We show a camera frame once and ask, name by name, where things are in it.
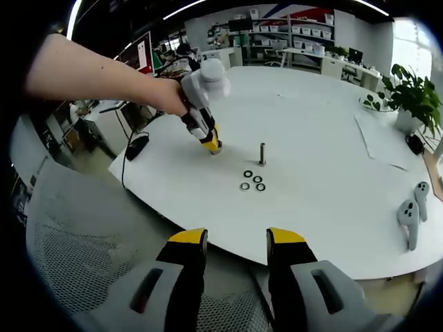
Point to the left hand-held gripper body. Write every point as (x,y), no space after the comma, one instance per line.
(207,83)

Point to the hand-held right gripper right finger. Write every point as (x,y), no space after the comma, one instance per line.
(290,276)

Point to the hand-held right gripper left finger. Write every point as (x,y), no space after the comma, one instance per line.
(183,276)

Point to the thin steel threaded stud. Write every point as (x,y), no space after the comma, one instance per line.
(262,154)

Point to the person's left hand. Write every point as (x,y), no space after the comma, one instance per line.
(174,98)

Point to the black computer mouse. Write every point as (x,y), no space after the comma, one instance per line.
(136,148)

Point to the computer monitor with red screen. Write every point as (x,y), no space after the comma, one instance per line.
(138,52)

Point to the shelving with white bins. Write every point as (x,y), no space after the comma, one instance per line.
(294,38)

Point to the white background desk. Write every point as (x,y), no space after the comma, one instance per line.
(311,58)

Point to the white mesh office chair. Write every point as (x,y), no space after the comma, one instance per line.
(79,242)

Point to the grey game controller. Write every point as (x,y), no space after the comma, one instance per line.
(422,197)
(408,221)

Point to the small black background monitor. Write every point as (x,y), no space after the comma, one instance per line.
(355,54)

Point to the white paper sheet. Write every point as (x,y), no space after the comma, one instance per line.
(377,138)

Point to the wooden board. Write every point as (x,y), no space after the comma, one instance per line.
(436,176)

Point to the small black device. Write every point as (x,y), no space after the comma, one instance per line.
(415,144)

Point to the large green potted plant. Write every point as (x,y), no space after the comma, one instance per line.
(415,93)

